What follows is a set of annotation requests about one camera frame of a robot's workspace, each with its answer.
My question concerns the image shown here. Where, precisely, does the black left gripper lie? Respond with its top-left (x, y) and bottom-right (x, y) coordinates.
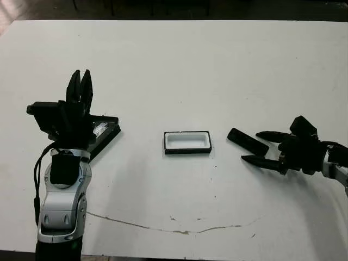
top-left (53, 69), bottom-right (120, 149)

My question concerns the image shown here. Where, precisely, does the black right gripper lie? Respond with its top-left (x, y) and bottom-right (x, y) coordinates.
top-left (241, 131), bottom-right (327, 176)

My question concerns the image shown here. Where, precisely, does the black camera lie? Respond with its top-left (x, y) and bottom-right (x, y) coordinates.
top-left (226, 127), bottom-right (270, 158)

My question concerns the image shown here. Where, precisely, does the black box lid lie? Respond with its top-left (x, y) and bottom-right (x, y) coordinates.
top-left (88, 115), bottom-right (122, 161)

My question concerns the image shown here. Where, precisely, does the black box with white insert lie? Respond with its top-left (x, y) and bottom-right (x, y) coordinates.
top-left (164, 130), bottom-right (212, 156)

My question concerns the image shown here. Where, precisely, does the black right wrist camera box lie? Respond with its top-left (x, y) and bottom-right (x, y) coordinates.
top-left (289, 115), bottom-right (319, 141)

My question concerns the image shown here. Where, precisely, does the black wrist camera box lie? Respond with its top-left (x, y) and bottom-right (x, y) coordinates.
top-left (289, 115), bottom-right (319, 141)
top-left (26, 101), bottom-right (63, 136)

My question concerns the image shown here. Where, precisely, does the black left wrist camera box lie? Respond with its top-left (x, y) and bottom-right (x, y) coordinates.
top-left (26, 101), bottom-right (63, 136)

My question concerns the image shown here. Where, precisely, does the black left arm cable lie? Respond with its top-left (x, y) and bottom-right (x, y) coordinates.
top-left (33, 141), bottom-right (59, 226)

